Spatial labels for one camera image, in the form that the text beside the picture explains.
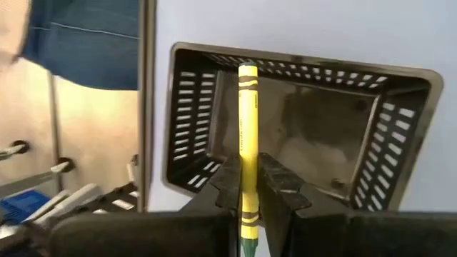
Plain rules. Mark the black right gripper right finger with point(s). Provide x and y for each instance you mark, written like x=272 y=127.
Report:
x=357 y=235

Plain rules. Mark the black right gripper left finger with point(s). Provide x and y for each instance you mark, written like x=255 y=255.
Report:
x=160 y=233

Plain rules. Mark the yellow crayon green tip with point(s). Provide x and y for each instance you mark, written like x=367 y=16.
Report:
x=248 y=125

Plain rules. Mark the black slotted crate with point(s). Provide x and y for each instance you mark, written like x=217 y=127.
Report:
x=114 y=200

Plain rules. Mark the grey metal bar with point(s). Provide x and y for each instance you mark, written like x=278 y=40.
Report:
x=32 y=178
x=64 y=203

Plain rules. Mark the black plastic basket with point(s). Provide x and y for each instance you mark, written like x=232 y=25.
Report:
x=321 y=125

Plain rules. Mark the blue plastic crate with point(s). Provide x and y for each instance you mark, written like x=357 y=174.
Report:
x=21 y=207

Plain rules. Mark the black table frame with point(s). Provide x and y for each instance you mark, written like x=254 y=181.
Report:
x=146 y=107

